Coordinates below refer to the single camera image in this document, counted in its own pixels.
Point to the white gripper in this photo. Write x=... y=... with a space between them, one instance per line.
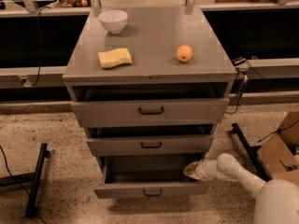
x=202 y=170

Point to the grey bottom drawer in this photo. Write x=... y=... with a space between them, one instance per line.
x=148 y=176

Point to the grey drawer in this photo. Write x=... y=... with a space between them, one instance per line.
x=150 y=145
x=148 y=176
x=149 y=112

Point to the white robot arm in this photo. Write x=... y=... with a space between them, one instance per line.
x=276 y=201

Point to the grey middle drawer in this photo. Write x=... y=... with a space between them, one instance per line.
x=150 y=145

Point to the grey top drawer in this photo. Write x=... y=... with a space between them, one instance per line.
x=149 y=112

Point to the grey drawer cabinet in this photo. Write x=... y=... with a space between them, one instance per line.
x=152 y=36

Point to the black stand leg right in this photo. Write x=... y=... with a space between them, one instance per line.
x=252 y=152

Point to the black stand leg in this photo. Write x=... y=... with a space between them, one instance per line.
x=252 y=152
x=29 y=182

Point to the cardboard box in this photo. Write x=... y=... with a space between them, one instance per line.
x=276 y=153

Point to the orange fruit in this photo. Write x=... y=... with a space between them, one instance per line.
x=184 y=53

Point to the yellow sponge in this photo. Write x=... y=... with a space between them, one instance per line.
x=114 y=58

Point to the black stand leg left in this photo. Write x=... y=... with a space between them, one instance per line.
x=29 y=182

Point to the white bowl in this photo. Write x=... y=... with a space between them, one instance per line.
x=113 y=21

